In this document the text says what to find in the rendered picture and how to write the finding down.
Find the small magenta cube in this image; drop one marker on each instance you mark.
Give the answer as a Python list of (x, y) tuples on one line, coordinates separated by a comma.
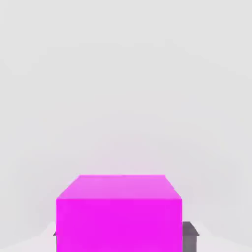
[(119, 220)]

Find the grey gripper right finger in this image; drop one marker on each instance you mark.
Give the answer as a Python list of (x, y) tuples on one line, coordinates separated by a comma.
[(190, 236)]

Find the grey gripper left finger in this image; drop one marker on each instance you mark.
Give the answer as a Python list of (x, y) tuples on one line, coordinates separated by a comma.
[(50, 241)]

